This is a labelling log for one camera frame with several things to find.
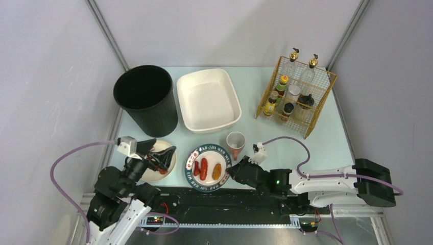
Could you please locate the right electronics board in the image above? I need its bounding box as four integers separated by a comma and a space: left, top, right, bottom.
300, 222, 320, 233

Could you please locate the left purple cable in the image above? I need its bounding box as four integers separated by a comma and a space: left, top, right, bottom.
50, 141, 118, 245

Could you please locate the jar with black lid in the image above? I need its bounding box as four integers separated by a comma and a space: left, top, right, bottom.
294, 94, 315, 121

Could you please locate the electronics board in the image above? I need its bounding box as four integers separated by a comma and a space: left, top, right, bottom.
300, 222, 320, 233
146, 216, 165, 226

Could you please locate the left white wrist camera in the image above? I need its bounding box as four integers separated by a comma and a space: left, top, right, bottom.
116, 136, 140, 159

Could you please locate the left electronics board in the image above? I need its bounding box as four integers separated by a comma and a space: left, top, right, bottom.
146, 216, 165, 226

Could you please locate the large red sausage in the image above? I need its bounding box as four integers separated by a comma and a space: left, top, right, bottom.
200, 157, 208, 181

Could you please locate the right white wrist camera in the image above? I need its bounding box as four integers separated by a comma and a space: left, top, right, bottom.
250, 142, 268, 165

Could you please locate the glass oil bottle gold spout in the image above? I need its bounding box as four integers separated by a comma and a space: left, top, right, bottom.
285, 47, 299, 85

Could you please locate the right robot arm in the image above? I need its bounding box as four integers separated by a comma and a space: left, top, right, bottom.
226, 156, 400, 208

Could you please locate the dark brown small bottle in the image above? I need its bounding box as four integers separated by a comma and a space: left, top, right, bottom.
280, 103, 294, 123

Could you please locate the orange sausage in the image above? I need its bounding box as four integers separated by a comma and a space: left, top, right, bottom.
212, 163, 222, 181

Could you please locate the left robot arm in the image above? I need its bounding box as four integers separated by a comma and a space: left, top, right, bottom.
86, 136, 176, 244

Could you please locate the small bottle tan cap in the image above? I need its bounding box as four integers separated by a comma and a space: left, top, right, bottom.
263, 91, 279, 116

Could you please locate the yellow wire basket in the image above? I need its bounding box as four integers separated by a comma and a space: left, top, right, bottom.
256, 52, 337, 138

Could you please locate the black ribbed trash bin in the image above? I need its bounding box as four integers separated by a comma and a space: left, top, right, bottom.
113, 65, 178, 138

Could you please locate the white rectangular tub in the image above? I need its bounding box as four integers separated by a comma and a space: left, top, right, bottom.
176, 68, 242, 134

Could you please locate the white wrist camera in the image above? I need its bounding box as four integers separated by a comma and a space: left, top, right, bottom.
250, 142, 268, 165
116, 136, 140, 159

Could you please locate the cream plate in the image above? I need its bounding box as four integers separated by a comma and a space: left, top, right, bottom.
140, 139, 177, 183

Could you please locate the green rimmed patterned plate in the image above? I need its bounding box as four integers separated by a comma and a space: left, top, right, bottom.
184, 143, 232, 193

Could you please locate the red label sauce bottle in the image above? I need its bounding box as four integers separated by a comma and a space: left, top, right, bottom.
274, 75, 290, 106

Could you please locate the orange ceramic mug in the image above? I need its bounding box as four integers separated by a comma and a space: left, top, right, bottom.
226, 132, 246, 161

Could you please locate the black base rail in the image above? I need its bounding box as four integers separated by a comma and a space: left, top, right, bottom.
151, 187, 330, 225

